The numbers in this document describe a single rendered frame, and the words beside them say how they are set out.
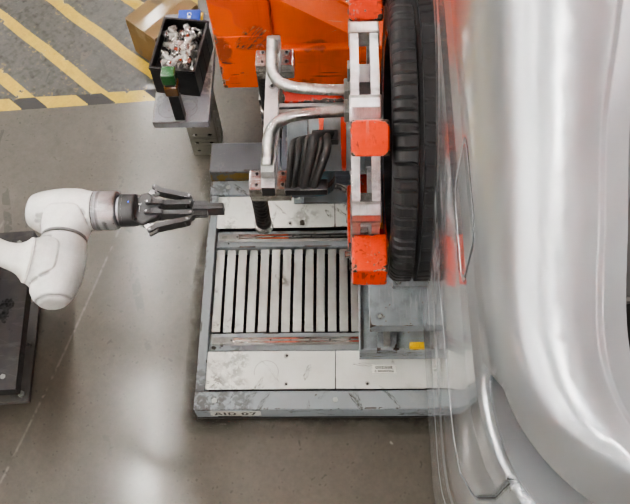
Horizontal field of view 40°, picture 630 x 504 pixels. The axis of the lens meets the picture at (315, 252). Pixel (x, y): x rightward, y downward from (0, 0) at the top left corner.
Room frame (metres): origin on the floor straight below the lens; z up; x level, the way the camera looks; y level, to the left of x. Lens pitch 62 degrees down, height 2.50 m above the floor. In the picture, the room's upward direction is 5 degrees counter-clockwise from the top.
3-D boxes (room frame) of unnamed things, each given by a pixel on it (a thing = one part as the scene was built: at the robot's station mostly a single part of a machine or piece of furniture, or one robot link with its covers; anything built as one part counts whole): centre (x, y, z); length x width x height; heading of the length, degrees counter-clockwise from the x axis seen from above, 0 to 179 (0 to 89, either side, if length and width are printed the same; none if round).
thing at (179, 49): (1.79, 0.35, 0.51); 0.20 x 0.14 x 0.13; 167
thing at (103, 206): (1.06, 0.46, 0.83); 0.09 x 0.06 x 0.09; 175
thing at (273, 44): (1.29, -0.02, 1.03); 0.19 x 0.18 x 0.11; 85
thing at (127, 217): (1.05, 0.39, 0.83); 0.09 x 0.08 x 0.07; 85
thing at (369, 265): (0.86, -0.11, 0.85); 0.09 x 0.08 x 0.07; 175
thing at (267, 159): (1.09, 0.00, 1.03); 0.19 x 0.18 x 0.11; 85
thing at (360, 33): (1.18, -0.13, 0.85); 0.54 x 0.07 x 0.54; 175
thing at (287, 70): (1.37, 0.06, 0.93); 0.09 x 0.05 x 0.05; 85
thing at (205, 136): (1.83, 0.35, 0.21); 0.10 x 0.10 x 0.42; 85
